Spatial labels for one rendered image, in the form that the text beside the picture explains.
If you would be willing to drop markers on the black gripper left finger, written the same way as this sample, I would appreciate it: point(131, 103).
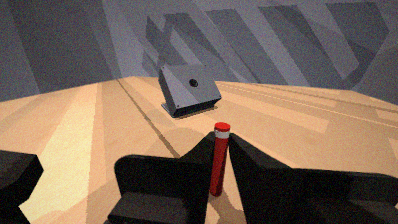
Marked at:
point(187, 177)

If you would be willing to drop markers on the red peg with white band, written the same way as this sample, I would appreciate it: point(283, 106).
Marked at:
point(222, 131)

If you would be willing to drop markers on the dark grey square panel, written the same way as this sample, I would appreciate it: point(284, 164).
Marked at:
point(187, 89)

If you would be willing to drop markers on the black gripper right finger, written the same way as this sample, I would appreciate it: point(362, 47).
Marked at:
point(271, 192)

